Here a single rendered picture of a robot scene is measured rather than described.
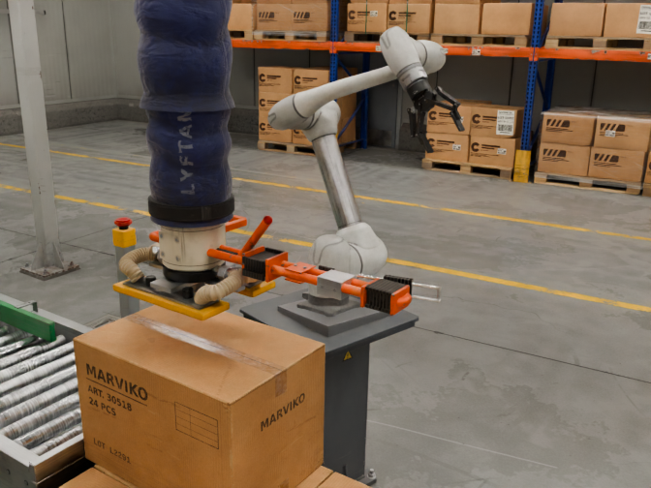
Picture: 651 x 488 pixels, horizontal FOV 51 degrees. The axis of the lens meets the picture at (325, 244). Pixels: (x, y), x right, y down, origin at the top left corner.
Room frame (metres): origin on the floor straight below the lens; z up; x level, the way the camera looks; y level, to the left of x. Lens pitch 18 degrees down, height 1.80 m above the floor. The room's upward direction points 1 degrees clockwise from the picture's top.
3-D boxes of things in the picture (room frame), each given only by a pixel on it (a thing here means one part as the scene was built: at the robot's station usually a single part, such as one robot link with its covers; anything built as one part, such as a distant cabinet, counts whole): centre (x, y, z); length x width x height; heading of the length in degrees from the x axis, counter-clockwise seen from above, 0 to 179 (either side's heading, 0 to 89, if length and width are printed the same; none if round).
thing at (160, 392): (1.75, 0.35, 0.74); 0.60 x 0.40 x 0.40; 56
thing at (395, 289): (1.41, -0.13, 1.23); 0.08 x 0.07 x 0.05; 56
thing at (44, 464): (1.92, 0.62, 0.58); 0.70 x 0.03 x 0.06; 146
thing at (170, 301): (1.68, 0.41, 1.12); 0.34 x 0.10 x 0.05; 56
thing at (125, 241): (2.66, 0.82, 0.50); 0.07 x 0.07 x 1.00; 56
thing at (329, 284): (1.49, -0.03, 1.22); 0.07 x 0.07 x 0.04; 56
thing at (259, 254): (1.61, 0.15, 1.23); 0.10 x 0.08 x 0.06; 146
